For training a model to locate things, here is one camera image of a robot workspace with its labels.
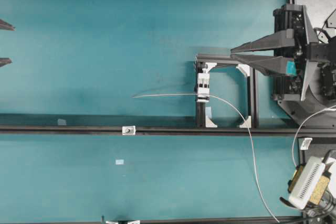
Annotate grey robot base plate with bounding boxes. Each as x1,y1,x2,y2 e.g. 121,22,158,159
283,0,335,129

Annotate white barcode label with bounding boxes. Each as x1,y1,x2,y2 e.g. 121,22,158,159
299,137,312,151

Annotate white wire clamp block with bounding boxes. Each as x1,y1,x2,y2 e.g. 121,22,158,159
196,73,209,103

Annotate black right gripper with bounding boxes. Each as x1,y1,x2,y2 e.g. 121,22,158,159
230,4,307,101

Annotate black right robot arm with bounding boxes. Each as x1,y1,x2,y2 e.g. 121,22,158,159
230,4,335,101

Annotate silver bracket with hole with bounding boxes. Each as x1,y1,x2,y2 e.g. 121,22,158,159
122,125,136,135

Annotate small tape patch lower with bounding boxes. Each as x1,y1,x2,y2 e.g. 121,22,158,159
115,159,124,165

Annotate thin white wire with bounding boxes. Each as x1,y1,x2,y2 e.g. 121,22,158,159
132,93,280,223

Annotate white vented electronics box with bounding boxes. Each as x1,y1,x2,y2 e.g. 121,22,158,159
288,156,331,210

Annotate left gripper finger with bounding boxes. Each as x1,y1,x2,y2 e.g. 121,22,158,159
0,19,15,31
0,58,12,67

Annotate black square extrusion frame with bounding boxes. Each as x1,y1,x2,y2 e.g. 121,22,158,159
194,54,259,128

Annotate black bottom edge rail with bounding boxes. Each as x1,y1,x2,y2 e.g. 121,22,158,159
99,216,335,223

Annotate long black aluminium rail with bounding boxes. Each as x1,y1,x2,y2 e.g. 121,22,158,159
1,125,335,137

